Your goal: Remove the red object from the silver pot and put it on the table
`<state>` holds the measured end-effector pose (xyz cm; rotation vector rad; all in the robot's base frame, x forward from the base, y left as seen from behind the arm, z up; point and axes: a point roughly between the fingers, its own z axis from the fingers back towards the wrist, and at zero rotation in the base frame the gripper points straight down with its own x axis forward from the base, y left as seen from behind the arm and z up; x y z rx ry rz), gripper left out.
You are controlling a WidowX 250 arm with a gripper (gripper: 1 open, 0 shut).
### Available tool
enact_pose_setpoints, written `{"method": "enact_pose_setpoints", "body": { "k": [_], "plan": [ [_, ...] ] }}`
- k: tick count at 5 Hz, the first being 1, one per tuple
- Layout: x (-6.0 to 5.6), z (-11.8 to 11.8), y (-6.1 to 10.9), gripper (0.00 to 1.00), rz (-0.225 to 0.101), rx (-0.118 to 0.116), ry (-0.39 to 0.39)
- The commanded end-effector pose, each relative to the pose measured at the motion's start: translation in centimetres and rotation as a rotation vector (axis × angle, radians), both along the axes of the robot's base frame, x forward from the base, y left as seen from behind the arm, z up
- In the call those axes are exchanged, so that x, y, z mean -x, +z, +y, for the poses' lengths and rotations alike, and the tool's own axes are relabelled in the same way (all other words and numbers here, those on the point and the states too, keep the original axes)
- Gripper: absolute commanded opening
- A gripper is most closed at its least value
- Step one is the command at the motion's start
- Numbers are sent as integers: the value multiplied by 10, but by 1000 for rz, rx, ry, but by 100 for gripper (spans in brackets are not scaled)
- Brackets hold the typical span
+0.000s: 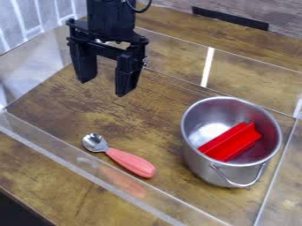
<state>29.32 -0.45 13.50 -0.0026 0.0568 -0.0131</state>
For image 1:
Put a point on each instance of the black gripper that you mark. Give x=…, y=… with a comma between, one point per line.
x=111, y=21

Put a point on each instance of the silver metal pot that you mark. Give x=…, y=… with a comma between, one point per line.
x=210, y=117

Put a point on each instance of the red block object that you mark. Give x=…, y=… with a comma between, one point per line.
x=231, y=143

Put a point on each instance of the spoon with pink handle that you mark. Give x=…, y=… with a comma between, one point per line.
x=138, y=165

